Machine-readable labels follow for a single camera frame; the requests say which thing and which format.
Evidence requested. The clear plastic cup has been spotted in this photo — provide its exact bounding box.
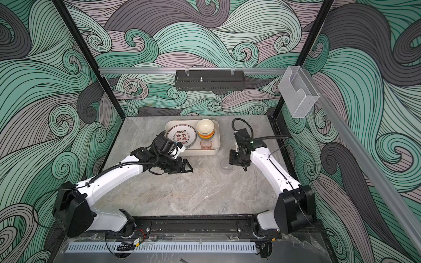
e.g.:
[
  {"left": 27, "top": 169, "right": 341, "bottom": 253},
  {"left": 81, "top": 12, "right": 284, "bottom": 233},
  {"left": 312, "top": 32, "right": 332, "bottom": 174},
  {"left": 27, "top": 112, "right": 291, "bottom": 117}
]
[{"left": 220, "top": 158, "right": 233, "bottom": 175}]

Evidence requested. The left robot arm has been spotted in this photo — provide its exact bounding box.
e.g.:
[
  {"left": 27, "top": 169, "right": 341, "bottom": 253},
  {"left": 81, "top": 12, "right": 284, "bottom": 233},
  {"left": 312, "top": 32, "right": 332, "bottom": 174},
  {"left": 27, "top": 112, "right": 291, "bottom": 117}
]
[{"left": 52, "top": 134, "right": 193, "bottom": 238}]

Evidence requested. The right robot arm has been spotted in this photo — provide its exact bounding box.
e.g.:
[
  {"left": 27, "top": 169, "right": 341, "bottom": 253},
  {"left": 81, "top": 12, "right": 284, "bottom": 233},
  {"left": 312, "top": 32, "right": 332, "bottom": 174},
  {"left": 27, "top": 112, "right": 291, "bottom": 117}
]
[{"left": 229, "top": 128, "right": 316, "bottom": 234}]

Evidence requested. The white plastic bin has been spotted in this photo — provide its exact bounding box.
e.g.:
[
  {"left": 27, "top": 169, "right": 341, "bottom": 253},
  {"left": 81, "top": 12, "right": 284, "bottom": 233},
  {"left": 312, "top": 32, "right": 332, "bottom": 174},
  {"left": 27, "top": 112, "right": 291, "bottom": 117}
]
[{"left": 165, "top": 119, "right": 221, "bottom": 156}]

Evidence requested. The orange bowl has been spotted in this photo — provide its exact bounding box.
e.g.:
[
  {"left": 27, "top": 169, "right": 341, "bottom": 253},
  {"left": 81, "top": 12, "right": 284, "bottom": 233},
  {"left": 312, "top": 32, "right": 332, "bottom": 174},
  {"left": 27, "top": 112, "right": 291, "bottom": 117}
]
[{"left": 198, "top": 131, "right": 215, "bottom": 136}]

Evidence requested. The white bowl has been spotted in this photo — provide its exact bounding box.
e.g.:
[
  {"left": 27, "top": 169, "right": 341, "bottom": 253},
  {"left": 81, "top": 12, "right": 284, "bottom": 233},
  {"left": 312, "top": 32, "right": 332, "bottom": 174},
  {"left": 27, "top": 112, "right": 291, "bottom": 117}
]
[{"left": 196, "top": 119, "right": 215, "bottom": 134}]

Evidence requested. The white slotted cable duct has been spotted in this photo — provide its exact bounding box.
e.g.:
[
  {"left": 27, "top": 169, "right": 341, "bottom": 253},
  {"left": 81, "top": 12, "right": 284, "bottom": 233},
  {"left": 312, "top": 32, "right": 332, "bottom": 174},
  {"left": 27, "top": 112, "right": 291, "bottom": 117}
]
[{"left": 65, "top": 241, "right": 257, "bottom": 254}]

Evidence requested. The yellow bowl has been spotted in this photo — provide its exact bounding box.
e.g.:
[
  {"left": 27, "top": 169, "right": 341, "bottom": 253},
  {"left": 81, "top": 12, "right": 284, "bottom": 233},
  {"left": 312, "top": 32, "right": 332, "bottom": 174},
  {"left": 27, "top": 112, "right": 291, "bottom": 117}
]
[{"left": 199, "top": 133, "right": 214, "bottom": 140}]

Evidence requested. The black wall tray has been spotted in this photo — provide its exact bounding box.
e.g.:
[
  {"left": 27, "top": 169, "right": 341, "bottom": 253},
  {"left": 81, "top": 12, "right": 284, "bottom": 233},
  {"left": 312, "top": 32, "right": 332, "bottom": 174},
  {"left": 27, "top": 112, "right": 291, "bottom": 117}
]
[{"left": 174, "top": 70, "right": 246, "bottom": 92}]

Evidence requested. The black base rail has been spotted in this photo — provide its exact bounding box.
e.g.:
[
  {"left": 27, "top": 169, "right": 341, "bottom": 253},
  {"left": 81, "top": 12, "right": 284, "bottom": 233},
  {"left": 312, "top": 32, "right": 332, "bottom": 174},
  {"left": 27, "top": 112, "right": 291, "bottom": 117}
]
[{"left": 65, "top": 215, "right": 325, "bottom": 239}]

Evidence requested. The pink plastic cup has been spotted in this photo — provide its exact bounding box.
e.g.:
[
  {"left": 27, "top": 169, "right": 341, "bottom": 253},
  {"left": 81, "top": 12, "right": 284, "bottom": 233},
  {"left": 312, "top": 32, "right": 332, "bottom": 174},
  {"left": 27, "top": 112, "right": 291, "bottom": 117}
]
[{"left": 200, "top": 140, "right": 213, "bottom": 150}]

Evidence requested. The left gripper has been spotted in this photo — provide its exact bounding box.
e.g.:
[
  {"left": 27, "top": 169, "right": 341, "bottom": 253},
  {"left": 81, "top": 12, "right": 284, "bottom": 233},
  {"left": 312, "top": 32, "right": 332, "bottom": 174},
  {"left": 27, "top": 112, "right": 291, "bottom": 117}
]
[{"left": 158, "top": 156, "right": 195, "bottom": 174}]

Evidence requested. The clear acrylic wall holder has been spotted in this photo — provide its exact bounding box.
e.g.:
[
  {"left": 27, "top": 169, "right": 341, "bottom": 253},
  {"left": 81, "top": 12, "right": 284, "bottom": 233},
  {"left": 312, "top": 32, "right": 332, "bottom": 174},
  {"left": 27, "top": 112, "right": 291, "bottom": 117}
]
[{"left": 278, "top": 66, "right": 320, "bottom": 118}]

